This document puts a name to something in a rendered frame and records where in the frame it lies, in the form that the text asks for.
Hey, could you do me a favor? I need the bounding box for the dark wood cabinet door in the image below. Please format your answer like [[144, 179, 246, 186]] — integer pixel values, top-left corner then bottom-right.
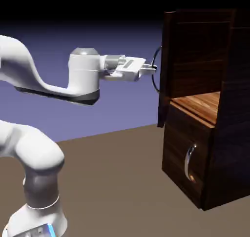
[[157, 10, 176, 128], [161, 101, 215, 210]]

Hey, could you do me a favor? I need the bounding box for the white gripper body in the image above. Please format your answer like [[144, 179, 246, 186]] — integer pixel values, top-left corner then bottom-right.
[[112, 56, 147, 82]]

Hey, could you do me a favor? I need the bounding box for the shiny silver curved door handle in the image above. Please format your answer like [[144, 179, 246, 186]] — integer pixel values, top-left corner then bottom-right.
[[184, 143, 198, 183]]

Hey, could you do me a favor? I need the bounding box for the dark wood cabinet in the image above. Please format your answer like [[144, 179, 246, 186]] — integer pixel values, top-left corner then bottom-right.
[[161, 8, 250, 212]]

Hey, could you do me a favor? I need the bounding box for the thin dark curved door handle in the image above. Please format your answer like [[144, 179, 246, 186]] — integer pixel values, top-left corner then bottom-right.
[[151, 45, 163, 94]]

